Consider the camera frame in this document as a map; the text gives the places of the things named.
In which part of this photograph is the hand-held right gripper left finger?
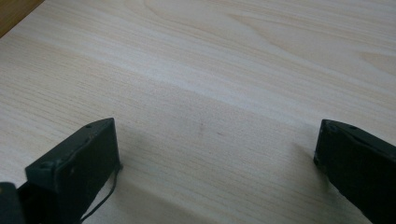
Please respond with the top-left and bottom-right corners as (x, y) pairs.
(18, 117), (123, 224)

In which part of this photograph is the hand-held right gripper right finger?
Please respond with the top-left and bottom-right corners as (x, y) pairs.
(313, 119), (396, 224)

